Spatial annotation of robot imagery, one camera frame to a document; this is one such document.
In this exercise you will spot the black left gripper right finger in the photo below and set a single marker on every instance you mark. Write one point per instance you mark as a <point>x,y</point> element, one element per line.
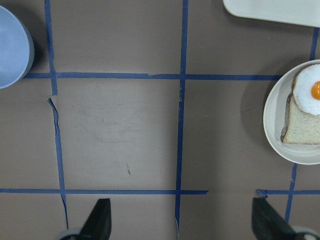
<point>267,224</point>

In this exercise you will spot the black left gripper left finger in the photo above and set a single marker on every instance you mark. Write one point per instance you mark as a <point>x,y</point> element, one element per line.
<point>98,225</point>

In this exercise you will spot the cream round plate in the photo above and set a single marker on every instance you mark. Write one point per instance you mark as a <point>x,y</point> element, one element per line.
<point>274,121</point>

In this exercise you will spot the bottom bread slice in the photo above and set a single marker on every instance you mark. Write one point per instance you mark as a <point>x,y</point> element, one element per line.
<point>299,127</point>

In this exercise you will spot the fried egg toy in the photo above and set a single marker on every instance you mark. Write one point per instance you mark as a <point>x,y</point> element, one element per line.
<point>306,90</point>

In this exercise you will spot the blue bowl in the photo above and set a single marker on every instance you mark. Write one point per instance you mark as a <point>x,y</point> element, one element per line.
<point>17,49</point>

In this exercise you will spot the cream rectangular tray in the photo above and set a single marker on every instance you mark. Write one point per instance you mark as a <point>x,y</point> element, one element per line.
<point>297,12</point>

